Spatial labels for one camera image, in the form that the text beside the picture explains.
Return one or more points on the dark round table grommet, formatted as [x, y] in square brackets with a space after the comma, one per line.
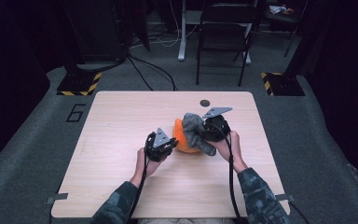
[204, 103]

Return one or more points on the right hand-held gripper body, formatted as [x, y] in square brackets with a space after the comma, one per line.
[216, 127]

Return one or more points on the striped black stand base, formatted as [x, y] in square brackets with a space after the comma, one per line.
[77, 84]
[284, 84]

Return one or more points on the person's right hand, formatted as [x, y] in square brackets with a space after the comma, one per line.
[231, 149]

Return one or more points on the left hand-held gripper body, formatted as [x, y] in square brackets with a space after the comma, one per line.
[158, 146]

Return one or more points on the orange plush toy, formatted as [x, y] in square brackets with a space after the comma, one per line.
[181, 141]

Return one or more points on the white desk leg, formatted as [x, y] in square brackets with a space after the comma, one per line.
[182, 37]

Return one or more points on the dark cabinet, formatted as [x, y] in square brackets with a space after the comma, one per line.
[96, 28]

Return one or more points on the grey tape strip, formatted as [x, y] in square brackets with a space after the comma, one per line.
[285, 198]
[57, 198]

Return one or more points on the person's left hand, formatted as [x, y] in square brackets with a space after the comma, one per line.
[149, 168]

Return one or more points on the grey knitted cloth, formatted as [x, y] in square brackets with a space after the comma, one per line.
[195, 132]

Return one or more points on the black folding chair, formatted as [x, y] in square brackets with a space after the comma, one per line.
[225, 37]

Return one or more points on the small colourful object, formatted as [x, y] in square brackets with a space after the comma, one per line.
[279, 9]

